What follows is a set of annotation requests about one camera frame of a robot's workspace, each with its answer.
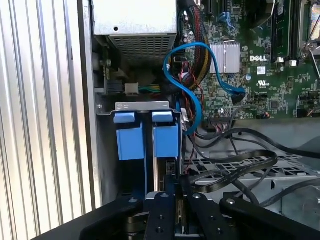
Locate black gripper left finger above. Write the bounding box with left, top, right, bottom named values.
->
left=32, top=174, right=181, bottom=240

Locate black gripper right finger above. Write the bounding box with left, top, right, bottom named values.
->
left=179, top=175, right=320, bottom=240

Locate hard disk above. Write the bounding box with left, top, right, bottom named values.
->
left=151, top=111, right=181, bottom=181

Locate blue disk carrier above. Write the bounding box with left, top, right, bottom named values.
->
left=113, top=112, right=145, bottom=161

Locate metal disk bay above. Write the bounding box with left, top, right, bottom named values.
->
left=95, top=100, right=184, bottom=196

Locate black RAM slot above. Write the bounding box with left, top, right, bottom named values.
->
left=270, top=0, right=301, bottom=64

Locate black PC case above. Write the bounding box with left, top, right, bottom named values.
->
left=76, top=0, right=320, bottom=216

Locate green motherboard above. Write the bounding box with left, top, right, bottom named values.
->
left=176, top=0, right=320, bottom=121

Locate silver chipset heat sink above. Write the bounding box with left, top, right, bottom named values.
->
left=209, top=41, right=241, bottom=75

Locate locking lever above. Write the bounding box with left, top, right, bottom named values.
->
left=308, top=43, right=320, bottom=77

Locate silver power supply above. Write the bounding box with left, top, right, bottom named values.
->
left=91, top=0, right=178, bottom=66

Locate CPU socket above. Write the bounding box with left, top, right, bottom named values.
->
left=298, top=0, right=320, bottom=61

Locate black round wire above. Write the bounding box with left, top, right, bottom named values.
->
left=231, top=172, right=320, bottom=209
left=191, top=126, right=320, bottom=161

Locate white connector with coloured wires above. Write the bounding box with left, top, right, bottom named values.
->
left=124, top=82, right=161, bottom=97

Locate blue flat wire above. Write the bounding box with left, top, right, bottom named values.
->
left=162, top=41, right=247, bottom=136

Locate sleeved power wire bundle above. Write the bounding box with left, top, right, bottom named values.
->
left=182, top=0, right=214, bottom=91

